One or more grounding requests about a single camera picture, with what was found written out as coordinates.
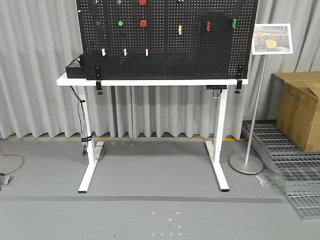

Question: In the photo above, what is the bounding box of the yellow toggle switch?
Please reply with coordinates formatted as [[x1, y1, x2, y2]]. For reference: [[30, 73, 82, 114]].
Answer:
[[178, 25, 183, 35]]

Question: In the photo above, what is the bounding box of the metal floor plate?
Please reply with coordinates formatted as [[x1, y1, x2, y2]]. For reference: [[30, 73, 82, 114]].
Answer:
[[0, 172, 15, 188]]

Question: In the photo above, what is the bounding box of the black cable bundle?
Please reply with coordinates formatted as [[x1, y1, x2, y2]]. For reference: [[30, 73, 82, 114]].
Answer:
[[69, 85, 107, 161]]

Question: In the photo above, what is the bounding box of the white green-tipped rocker switch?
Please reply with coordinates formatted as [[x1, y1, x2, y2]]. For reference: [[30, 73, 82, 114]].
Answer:
[[123, 48, 128, 56]]

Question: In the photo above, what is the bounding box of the black perforated pegboard panel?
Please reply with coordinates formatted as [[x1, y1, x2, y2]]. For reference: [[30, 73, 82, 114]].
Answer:
[[76, 0, 258, 80]]

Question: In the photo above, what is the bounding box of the brown cardboard box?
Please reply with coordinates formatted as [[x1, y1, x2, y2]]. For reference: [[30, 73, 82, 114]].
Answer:
[[274, 71, 320, 152]]

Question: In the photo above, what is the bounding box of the black table clamp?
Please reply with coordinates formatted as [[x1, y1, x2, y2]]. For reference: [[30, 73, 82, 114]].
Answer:
[[94, 65, 103, 95], [234, 64, 243, 94]]

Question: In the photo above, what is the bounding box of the green toggle switch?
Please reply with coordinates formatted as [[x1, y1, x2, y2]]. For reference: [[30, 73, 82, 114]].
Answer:
[[231, 18, 238, 29]]

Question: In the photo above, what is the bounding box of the red mushroom button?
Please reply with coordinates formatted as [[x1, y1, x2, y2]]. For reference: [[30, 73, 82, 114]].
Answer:
[[138, 0, 147, 6], [139, 19, 148, 28]]

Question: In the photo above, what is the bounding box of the grey curtain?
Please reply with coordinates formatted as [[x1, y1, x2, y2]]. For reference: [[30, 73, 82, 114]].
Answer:
[[0, 0, 320, 138]]

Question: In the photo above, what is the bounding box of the metal floor grating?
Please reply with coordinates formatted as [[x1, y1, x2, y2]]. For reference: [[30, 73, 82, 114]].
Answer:
[[242, 120, 320, 220]]

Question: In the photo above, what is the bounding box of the orange extension cable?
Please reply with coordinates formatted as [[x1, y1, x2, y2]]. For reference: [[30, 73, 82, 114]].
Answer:
[[0, 144, 25, 176]]

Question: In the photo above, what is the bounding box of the table height control panel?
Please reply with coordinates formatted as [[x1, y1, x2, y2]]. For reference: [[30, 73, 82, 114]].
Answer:
[[206, 85, 227, 90]]

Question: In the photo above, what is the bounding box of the black electronics box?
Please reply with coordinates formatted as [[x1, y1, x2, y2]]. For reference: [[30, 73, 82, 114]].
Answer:
[[65, 53, 87, 79]]

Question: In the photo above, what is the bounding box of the lower red mushroom button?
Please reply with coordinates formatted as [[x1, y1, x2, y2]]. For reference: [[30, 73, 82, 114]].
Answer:
[[139, 19, 148, 28]]

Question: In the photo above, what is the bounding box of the sign stand with poster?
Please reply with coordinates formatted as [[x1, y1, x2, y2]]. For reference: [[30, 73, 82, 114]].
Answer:
[[229, 23, 294, 175]]

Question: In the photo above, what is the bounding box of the red toggle switch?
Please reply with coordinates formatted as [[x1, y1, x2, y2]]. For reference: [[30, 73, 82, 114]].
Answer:
[[205, 21, 211, 32]]

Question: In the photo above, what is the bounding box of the white yellow-tipped rocker switch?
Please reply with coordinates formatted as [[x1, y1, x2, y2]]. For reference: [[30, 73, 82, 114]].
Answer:
[[101, 48, 106, 56]]

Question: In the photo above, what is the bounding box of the right black table clamp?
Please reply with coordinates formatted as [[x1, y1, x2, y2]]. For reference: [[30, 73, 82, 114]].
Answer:
[[234, 64, 243, 94]]

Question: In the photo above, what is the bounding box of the upper red mushroom button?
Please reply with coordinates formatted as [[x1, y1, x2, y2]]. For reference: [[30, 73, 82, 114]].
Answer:
[[138, 0, 147, 6]]

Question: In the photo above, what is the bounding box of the left black table clamp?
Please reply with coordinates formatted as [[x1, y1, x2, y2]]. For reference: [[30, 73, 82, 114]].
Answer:
[[94, 65, 103, 95]]

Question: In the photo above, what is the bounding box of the white height-adjustable table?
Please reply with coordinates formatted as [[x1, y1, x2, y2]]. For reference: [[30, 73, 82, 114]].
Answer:
[[56, 73, 249, 193]]

